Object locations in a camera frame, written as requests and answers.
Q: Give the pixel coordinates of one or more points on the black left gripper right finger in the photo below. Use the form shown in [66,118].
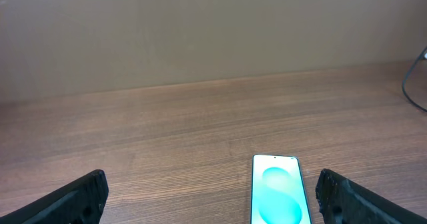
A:
[342,201]

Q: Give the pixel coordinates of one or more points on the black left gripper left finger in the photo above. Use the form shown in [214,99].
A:
[82,201]

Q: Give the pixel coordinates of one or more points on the light blue smartphone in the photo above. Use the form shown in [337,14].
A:
[278,193]

